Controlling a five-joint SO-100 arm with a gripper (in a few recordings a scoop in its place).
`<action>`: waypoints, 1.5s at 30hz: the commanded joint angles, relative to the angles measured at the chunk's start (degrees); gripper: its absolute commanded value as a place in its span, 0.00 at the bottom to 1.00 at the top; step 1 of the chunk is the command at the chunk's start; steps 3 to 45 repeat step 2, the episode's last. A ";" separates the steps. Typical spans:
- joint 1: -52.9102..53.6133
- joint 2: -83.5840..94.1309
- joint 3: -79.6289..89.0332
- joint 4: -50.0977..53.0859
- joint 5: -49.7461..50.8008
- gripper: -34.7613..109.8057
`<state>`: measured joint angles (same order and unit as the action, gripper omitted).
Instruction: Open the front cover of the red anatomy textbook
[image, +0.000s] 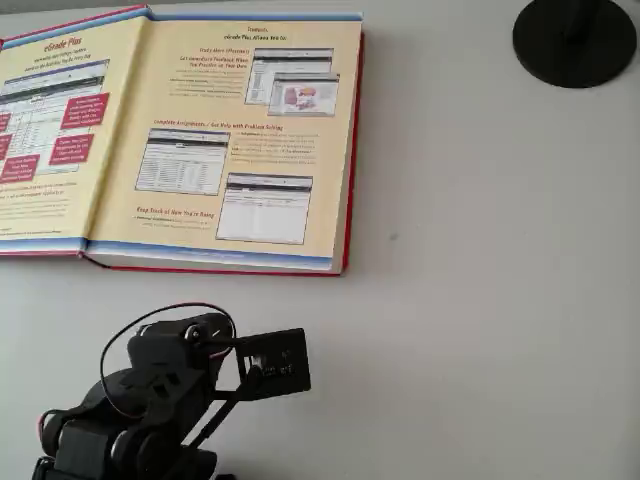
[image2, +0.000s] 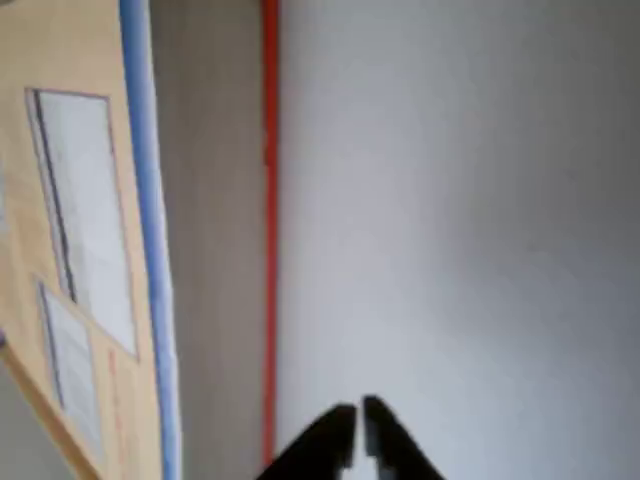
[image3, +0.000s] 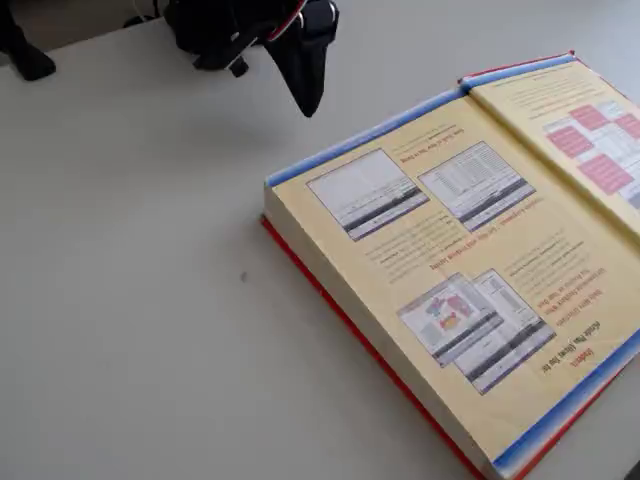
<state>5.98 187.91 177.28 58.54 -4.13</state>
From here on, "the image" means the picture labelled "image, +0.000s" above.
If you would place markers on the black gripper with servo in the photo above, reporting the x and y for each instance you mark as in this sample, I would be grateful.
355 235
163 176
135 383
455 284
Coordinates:
186 334

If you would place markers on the red hardcover anatomy textbook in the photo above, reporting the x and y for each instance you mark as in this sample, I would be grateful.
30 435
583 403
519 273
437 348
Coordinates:
225 150

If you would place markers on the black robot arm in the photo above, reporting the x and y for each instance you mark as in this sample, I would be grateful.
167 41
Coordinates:
100 440

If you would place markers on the black round stand base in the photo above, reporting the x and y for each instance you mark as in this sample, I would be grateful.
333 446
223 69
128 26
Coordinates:
550 55

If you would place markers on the black gripper camera mount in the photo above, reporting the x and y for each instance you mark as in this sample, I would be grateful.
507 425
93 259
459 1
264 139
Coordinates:
280 360

